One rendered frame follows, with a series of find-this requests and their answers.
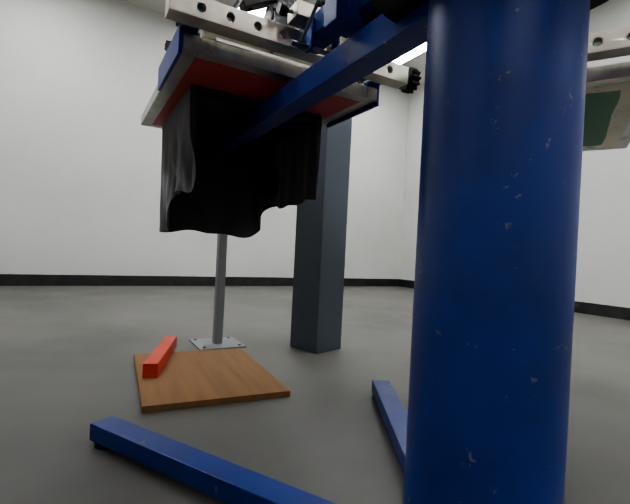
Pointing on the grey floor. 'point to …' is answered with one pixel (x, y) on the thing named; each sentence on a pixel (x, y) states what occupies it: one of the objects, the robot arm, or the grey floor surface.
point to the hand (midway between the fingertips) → (268, 53)
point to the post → (218, 305)
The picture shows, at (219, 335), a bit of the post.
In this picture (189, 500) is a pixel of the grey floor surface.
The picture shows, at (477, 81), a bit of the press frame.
